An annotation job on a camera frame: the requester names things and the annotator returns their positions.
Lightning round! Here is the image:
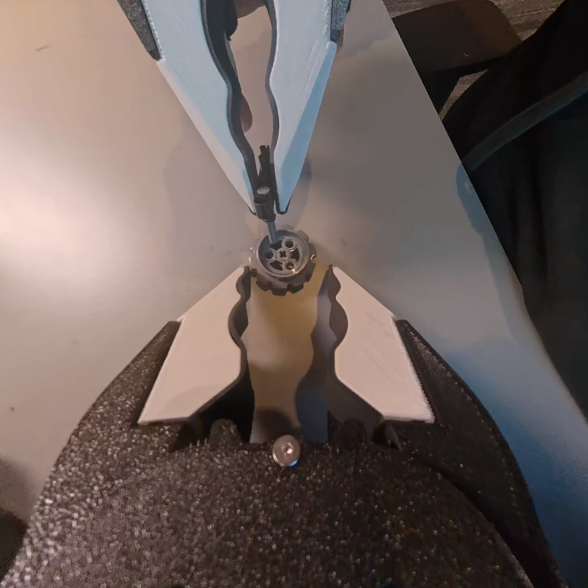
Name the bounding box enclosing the black brick beam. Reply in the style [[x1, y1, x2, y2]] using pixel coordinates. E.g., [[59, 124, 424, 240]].
[[253, 156, 278, 221]]

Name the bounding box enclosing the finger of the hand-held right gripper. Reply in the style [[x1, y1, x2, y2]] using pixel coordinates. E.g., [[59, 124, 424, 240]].
[[266, 0, 339, 215], [141, 0, 265, 216]]

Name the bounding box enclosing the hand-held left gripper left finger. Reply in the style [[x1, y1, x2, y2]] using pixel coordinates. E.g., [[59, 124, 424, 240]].
[[137, 266, 255, 444]]

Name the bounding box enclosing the pale grey desk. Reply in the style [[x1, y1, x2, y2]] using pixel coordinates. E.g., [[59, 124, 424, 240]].
[[0, 0, 566, 588]]

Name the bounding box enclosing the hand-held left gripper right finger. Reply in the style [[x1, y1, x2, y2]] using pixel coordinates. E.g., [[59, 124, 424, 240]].
[[324, 265, 435, 443]]

